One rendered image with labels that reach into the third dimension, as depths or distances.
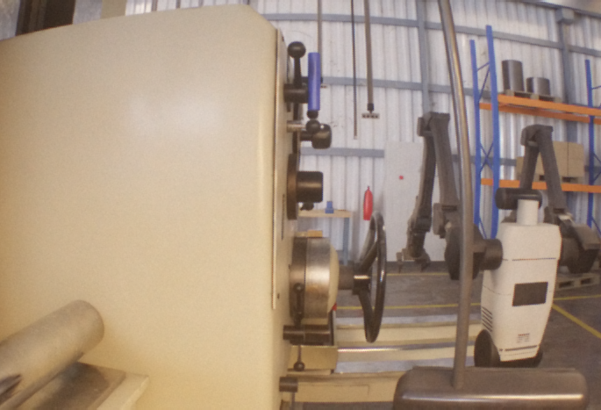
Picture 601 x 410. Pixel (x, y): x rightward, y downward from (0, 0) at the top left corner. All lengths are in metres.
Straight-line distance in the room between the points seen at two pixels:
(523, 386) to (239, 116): 0.65
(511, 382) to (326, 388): 1.44
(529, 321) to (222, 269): 0.96
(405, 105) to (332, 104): 1.36
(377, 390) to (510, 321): 0.90
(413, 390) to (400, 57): 8.55
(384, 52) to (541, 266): 7.89
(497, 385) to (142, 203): 0.67
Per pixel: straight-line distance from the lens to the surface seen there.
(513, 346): 1.46
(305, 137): 1.26
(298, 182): 1.06
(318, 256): 1.27
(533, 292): 1.44
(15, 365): 0.70
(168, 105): 0.85
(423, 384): 0.74
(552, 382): 0.78
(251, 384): 0.90
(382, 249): 1.21
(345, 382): 2.11
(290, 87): 0.93
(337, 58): 8.97
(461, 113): 0.66
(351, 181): 8.75
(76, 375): 0.92
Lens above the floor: 1.61
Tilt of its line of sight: 5 degrees down
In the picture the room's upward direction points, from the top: 1 degrees clockwise
